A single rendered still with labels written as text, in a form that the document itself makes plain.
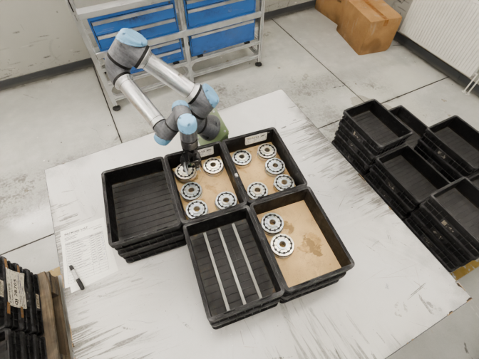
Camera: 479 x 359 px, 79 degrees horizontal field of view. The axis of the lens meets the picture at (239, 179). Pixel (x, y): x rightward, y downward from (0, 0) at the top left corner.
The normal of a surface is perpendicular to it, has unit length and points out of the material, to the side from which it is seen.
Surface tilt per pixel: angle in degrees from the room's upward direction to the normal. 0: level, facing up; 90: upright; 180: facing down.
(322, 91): 0
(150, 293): 0
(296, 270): 0
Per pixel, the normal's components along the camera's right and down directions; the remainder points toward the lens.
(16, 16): 0.45, 0.73
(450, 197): 0.00, -0.57
